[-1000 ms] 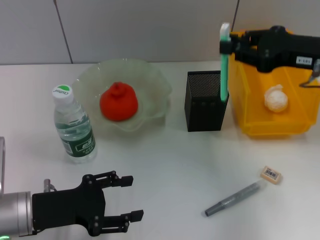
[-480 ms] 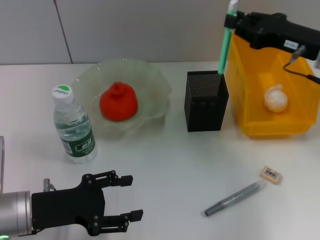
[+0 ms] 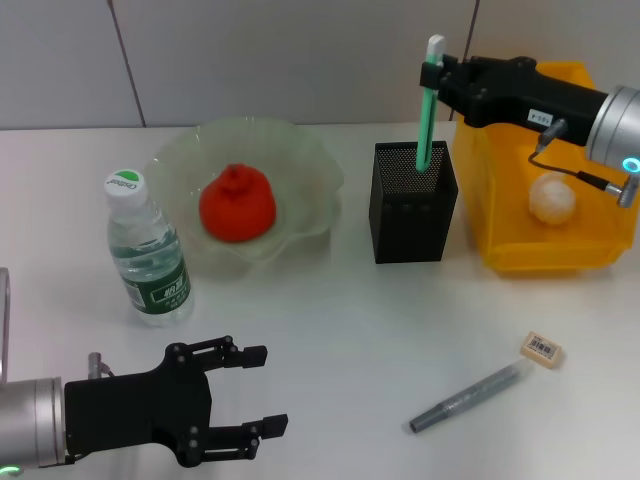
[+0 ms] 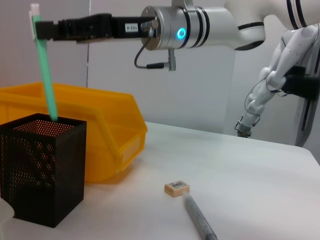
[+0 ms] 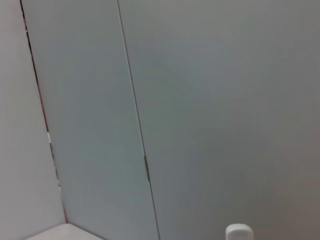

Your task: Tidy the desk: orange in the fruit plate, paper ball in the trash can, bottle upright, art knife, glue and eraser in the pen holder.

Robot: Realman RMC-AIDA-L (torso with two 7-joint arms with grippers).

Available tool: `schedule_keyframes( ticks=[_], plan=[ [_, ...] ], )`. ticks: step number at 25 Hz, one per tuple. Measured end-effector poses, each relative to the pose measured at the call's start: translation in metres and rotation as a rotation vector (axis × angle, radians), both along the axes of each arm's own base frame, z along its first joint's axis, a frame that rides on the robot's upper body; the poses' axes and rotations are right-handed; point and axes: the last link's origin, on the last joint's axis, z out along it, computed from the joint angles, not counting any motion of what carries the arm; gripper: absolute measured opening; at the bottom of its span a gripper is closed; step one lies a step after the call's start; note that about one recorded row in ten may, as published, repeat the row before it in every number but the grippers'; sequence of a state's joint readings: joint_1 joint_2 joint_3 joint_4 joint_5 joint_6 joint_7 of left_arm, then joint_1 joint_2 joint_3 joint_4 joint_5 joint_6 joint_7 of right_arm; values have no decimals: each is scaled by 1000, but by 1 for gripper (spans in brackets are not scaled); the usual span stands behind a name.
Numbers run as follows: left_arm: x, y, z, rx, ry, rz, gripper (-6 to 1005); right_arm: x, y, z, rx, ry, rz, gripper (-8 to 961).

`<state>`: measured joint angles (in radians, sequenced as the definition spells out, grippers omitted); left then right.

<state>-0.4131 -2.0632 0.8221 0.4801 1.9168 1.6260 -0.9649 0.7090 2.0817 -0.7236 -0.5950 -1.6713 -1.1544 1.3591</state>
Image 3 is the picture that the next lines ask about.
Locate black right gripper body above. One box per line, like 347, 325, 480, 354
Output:
438, 53, 610, 147

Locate orange fruit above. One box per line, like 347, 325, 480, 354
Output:
198, 162, 278, 245

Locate gripper cable with plugs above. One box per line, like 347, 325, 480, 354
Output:
86, 351, 117, 380
527, 117, 640, 210

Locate green utility knife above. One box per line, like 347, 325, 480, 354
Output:
415, 33, 447, 175

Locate black mesh pen holder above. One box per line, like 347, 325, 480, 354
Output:
368, 140, 460, 265

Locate yellow plastic storage bin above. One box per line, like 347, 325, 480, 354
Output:
453, 60, 640, 279

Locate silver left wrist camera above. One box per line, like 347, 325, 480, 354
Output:
0, 266, 12, 387

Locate clear glass fruit plate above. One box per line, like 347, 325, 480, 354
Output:
143, 115, 347, 280

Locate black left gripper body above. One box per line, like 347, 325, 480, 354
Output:
63, 342, 215, 470

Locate water bottle with green label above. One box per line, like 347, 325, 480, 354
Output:
102, 167, 197, 330

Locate grey marker pen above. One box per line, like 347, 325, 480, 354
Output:
409, 360, 535, 435

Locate right gripper cable with plugs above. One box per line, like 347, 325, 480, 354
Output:
527, 117, 640, 210

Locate white paper ball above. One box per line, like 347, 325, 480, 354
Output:
527, 171, 578, 228

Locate left gripper cable with plugs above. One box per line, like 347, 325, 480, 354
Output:
86, 351, 117, 380

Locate beige eraser with barcode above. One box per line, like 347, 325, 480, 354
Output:
518, 329, 568, 371

